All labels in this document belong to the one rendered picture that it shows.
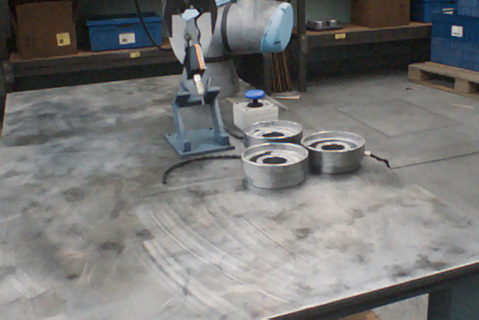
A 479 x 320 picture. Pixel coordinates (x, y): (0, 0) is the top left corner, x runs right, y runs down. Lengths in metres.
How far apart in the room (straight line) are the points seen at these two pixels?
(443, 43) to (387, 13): 0.53
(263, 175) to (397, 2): 4.39
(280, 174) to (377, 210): 0.16
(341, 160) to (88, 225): 0.39
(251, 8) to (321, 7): 4.06
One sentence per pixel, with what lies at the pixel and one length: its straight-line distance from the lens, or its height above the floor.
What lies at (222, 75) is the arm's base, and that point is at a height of 0.85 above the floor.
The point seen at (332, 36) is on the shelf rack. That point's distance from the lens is 4.86.
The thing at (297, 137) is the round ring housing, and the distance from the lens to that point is 1.04.
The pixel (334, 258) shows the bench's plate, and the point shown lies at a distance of 0.73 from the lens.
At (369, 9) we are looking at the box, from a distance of 5.14.
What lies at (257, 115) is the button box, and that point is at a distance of 1.18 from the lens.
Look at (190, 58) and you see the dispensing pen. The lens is 1.08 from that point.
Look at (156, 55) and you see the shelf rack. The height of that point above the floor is 0.41.
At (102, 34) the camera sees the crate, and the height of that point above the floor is 0.57.
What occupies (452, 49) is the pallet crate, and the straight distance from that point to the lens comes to 5.13.
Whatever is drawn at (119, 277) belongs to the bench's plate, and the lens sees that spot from 0.72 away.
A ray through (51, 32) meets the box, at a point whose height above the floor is 0.62.
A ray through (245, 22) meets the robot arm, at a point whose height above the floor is 0.98.
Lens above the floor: 1.16
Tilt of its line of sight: 17 degrees down
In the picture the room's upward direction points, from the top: 1 degrees counter-clockwise
